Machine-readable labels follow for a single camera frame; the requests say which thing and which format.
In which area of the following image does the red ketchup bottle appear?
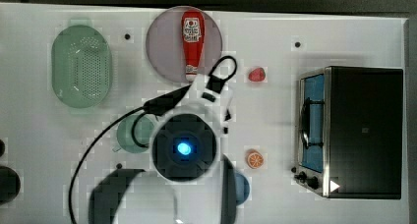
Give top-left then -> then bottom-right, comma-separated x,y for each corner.
181,9 -> 206,82

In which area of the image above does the green perforated colander basket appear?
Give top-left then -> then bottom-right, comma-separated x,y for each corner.
51,25 -> 112,109

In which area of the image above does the grey round plate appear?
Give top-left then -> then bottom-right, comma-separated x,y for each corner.
146,6 -> 222,84

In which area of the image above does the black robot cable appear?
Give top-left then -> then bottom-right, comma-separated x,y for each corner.
68,84 -> 191,224

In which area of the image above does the black toaster oven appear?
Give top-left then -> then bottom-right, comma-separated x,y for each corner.
291,66 -> 404,199

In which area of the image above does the blue bowl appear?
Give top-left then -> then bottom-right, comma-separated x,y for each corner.
235,172 -> 250,205

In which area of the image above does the green mug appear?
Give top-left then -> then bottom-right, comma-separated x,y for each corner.
113,115 -> 155,153

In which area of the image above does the red strawberry toy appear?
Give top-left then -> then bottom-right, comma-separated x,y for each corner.
248,67 -> 266,83

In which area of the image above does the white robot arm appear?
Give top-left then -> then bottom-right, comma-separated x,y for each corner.
88,75 -> 237,224

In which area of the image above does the black round object left edge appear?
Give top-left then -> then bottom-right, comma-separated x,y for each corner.
0,166 -> 21,204

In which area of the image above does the orange slice toy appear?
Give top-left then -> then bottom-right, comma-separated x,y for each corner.
246,150 -> 264,169

